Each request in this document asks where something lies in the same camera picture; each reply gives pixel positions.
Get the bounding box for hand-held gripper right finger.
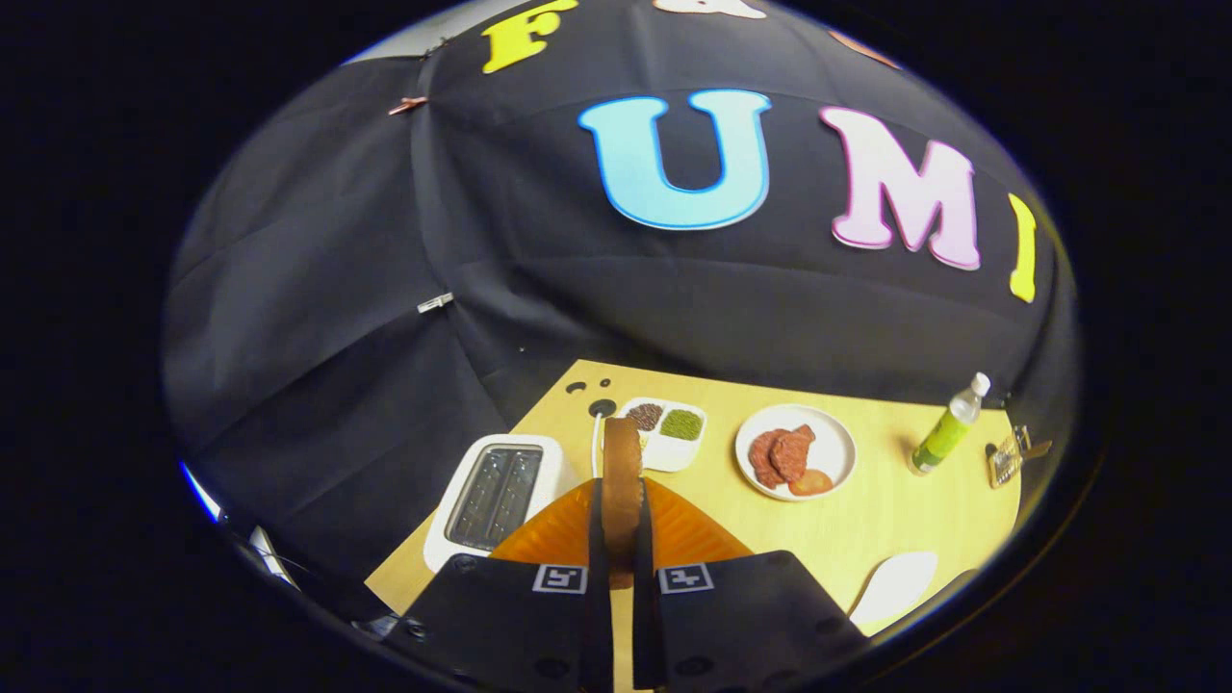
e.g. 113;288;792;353
632;479;867;693

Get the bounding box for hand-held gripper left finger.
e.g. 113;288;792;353
399;479;613;693

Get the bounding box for toasted bread slice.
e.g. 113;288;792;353
603;417;644;590

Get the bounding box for white toaster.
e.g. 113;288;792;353
423;434;578;574

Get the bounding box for white square plate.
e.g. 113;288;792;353
849;551;939;627

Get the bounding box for brown meat slice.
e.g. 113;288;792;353
748;424;817;490

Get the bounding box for white divided seasoning dish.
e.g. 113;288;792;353
616;397;708;473

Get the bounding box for white round plate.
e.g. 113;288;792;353
734;403;858;502

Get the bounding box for clear bottle with green label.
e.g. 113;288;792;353
908;372;991;476

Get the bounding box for black backdrop cloth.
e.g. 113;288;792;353
162;0;1079;617

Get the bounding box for wire utensil holder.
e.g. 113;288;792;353
987;426;1031;489

